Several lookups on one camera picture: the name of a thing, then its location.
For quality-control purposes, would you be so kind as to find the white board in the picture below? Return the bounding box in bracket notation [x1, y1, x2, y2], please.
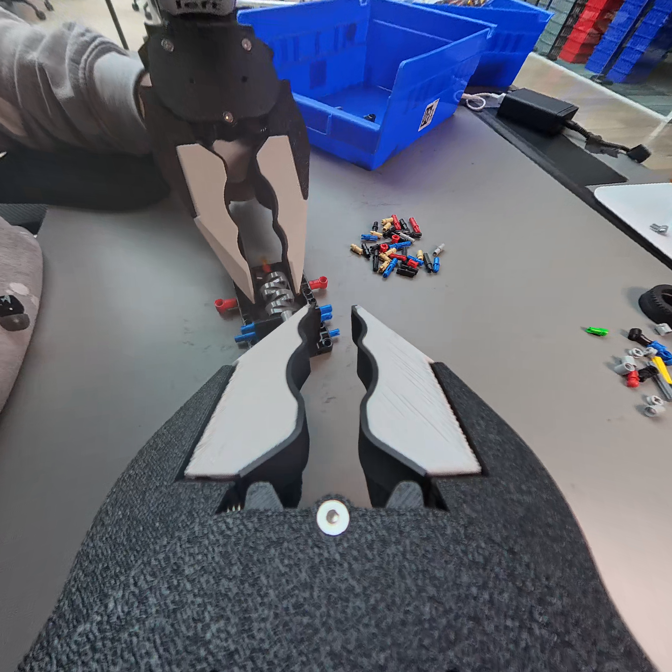
[594, 183, 672, 259]

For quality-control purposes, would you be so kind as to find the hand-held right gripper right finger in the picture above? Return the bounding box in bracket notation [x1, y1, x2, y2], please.
[350, 304, 483, 477]

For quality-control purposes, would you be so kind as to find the blue plastic bin with tag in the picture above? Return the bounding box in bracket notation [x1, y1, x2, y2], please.
[237, 0, 497, 171]

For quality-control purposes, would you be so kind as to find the person's left forearm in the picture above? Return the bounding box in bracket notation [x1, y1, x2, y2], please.
[0, 8, 171, 211]

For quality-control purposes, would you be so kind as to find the grey desk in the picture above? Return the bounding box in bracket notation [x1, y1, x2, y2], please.
[0, 102, 672, 672]

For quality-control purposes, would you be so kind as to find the black desk mat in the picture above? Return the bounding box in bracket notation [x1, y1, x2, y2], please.
[472, 102, 629, 188]

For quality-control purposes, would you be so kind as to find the stack of red bins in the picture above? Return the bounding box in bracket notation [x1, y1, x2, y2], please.
[558, 0, 625, 64]

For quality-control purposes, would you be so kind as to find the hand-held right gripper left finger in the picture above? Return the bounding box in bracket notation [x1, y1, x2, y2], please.
[184, 304, 313, 481]

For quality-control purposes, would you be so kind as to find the grey printed sweatshirt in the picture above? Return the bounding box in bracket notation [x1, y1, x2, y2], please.
[0, 215, 44, 413]

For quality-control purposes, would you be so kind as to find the black power adapter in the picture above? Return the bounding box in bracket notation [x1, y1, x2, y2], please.
[496, 88, 579, 136]

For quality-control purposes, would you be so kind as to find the stack of blue bins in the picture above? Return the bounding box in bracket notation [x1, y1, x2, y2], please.
[585, 0, 672, 86]

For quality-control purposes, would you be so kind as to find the black adapter cable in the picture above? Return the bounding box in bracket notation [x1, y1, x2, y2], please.
[567, 120, 652, 162]

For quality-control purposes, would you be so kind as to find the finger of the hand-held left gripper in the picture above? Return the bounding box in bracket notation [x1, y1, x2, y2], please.
[176, 142, 258, 304]
[256, 134, 309, 288]

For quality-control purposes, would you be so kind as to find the heap of mixed toy parts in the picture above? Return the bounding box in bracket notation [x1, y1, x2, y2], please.
[611, 323, 672, 419]

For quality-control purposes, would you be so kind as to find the black toy brick gear assembly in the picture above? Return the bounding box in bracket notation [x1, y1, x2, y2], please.
[214, 257, 341, 359]

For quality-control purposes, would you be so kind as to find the pile of toy connector pins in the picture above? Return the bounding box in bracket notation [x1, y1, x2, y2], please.
[350, 215, 446, 279]

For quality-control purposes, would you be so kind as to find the black toy tyre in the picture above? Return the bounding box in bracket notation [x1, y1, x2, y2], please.
[638, 285, 672, 324]

